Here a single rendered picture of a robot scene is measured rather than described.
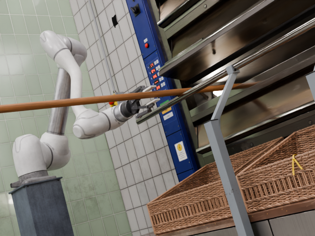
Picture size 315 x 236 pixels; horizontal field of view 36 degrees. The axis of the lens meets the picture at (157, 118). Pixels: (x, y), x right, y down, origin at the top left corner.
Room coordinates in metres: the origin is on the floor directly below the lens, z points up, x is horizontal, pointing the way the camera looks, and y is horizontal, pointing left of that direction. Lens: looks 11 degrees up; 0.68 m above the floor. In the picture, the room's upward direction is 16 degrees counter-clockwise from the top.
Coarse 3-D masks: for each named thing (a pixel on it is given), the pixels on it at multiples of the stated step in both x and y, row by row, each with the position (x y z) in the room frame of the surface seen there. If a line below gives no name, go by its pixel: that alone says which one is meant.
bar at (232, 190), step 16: (288, 32) 1.72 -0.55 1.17; (304, 32) 1.68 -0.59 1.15; (272, 48) 1.79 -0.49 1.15; (240, 64) 1.91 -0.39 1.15; (208, 80) 2.06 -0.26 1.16; (176, 96) 2.24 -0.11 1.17; (224, 96) 1.88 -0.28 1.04; (160, 112) 2.36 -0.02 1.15; (208, 128) 1.81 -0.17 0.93; (224, 144) 1.81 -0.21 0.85; (224, 160) 1.80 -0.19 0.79; (224, 176) 1.81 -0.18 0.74; (240, 208) 1.80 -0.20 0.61; (240, 224) 1.80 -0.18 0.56
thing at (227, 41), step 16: (272, 0) 1.98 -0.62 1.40; (288, 0) 1.99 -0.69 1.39; (304, 0) 2.01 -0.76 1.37; (256, 16) 2.10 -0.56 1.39; (272, 16) 2.12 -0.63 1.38; (288, 16) 2.14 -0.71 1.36; (224, 32) 2.22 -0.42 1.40; (240, 32) 2.23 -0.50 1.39; (256, 32) 2.25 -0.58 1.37; (208, 48) 2.36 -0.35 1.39; (224, 48) 2.38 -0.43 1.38; (240, 48) 2.41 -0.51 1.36; (176, 64) 2.51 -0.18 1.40; (192, 64) 2.53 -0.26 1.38; (208, 64) 2.55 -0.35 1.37
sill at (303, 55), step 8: (312, 48) 2.07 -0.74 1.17; (296, 56) 2.14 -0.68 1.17; (304, 56) 2.11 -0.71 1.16; (312, 56) 2.08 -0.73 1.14; (280, 64) 2.21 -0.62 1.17; (288, 64) 2.18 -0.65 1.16; (296, 64) 2.15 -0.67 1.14; (264, 72) 2.28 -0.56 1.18; (272, 72) 2.25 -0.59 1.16; (280, 72) 2.22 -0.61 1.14; (248, 80) 2.37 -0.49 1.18; (256, 80) 2.33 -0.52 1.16; (264, 80) 2.30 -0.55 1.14; (232, 88) 2.45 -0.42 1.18; (240, 88) 2.42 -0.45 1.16; (208, 104) 2.61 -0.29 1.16; (216, 104) 2.57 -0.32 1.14; (192, 112) 2.71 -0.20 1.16; (200, 112) 2.67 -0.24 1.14
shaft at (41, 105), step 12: (96, 96) 1.93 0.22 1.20; (108, 96) 1.97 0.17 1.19; (120, 96) 2.01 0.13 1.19; (132, 96) 2.05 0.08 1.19; (144, 96) 2.09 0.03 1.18; (156, 96) 2.14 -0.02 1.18; (0, 108) 1.66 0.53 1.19; (12, 108) 1.69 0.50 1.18; (24, 108) 1.72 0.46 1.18; (36, 108) 1.76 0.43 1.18; (48, 108) 1.80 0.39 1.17
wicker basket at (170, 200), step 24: (264, 144) 2.35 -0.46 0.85; (216, 168) 2.61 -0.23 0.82; (240, 168) 2.04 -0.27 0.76; (168, 192) 2.47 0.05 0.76; (192, 192) 2.11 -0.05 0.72; (216, 192) 2.01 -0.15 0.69; (240, 192) 2.02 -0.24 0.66; (168, 216) 2.28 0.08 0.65; (192, 216) 2.15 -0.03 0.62; (216, 216) 2.05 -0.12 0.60
